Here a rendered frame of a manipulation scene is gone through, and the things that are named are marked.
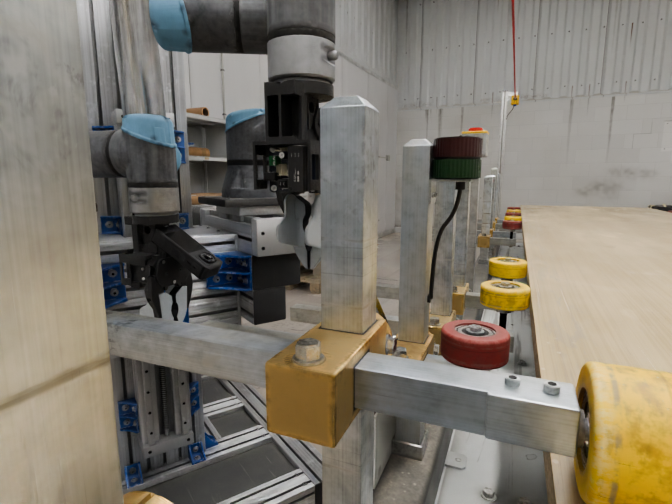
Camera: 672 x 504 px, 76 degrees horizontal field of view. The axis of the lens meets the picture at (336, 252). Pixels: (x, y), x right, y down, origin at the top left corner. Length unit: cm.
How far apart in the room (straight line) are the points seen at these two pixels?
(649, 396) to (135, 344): 37
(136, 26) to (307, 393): 76
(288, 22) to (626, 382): 42
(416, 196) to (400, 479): 37
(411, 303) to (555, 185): 789
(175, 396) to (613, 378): 120
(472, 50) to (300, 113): 843
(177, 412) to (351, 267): 110
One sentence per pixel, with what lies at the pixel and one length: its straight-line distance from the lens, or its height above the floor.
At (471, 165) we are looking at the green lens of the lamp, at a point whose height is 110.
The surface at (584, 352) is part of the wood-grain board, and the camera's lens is 55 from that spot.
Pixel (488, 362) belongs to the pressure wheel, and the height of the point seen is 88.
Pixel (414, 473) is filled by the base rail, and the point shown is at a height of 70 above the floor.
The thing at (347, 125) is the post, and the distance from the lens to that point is 32.
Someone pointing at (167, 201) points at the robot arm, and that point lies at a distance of 72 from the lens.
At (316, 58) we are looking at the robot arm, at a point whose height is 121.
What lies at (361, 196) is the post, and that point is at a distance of 31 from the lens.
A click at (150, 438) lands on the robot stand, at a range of 137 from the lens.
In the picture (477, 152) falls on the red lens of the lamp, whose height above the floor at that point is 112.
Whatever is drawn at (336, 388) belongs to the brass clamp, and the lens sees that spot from 27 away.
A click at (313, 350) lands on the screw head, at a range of 28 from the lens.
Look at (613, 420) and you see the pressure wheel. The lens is 28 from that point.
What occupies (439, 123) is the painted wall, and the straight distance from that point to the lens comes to 870.
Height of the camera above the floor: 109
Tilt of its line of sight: 10 degrees down
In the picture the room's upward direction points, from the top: straight up
